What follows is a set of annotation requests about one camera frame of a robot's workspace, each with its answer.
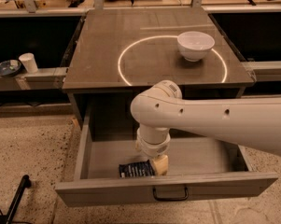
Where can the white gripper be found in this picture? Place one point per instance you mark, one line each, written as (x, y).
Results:
(154, 146)

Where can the dark blue rxbar wrapper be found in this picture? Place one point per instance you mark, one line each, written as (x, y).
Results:
(136, 169)

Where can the grey top drawer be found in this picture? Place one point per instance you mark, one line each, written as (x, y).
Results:
(210, 169)

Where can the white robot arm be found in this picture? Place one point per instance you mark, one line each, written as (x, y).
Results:
(248, 122)

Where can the grey cabinet with counter top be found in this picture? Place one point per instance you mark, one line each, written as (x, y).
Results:
(132, 48)

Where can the white ceramic bowl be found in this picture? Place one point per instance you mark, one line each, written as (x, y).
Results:
(193, 45)

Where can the grey side shelf ledge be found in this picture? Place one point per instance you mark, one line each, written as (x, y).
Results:
(43, 79)

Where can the black pole on floor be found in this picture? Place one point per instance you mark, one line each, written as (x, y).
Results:
(8, 217)

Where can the white paper cup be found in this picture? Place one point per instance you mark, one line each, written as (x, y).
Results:
(29, 63)

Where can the dark blue plate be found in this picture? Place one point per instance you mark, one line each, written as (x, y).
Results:
(10, 68)

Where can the black drawer handle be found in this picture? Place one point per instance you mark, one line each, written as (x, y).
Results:
(170, 194)

